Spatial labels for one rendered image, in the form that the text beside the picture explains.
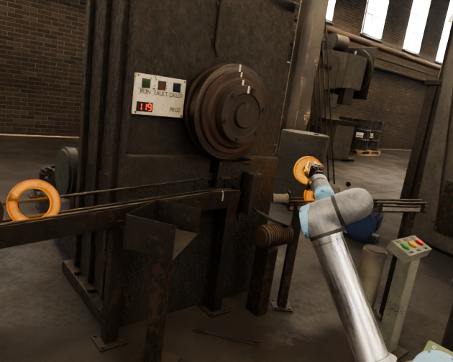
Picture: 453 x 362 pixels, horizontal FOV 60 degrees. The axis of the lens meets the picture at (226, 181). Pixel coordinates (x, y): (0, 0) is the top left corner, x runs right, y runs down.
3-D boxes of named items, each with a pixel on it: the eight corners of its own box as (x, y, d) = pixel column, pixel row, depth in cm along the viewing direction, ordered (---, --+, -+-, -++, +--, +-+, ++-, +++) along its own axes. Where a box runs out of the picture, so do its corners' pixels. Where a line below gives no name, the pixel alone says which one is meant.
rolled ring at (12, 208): (25, 236, 147) (24, 236, 149) (69, 210, 157) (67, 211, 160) (-3, 194, 143) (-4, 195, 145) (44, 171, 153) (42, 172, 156)
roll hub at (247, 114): (211, 141, 184) (219, 81, 178) (254, 143, 202) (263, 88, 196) (218, 144, 180) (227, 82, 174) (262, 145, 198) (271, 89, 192)
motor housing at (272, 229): (239, 308, 228) (253, 222, 217) (266, 299, 242) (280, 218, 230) (254, 319, 218) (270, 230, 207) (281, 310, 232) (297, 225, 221)
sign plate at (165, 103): (131, 113, 176) (134, 72, 172) (180, 117, 192) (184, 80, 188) (133, 113, 174) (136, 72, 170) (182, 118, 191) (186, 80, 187)
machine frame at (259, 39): (60, 268, 245) (75, -35, 207) (200, 245, 313) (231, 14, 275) (104, 331, 190) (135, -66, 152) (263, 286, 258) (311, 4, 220)
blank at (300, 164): (294, 155, 219) (295, 156, 215) (321, 156, 220) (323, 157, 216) (292, 182, 222) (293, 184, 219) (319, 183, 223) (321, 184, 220)
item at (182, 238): (111, 380, 160) (125, 214, 145) (142, 344, 185) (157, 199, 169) (156, 396, 155) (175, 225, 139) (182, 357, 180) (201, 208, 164)
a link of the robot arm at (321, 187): (320, 210, 188) (312, 194, 184) (314, 197, 199) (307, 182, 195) (338, 202, 186) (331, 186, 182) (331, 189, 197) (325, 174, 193)
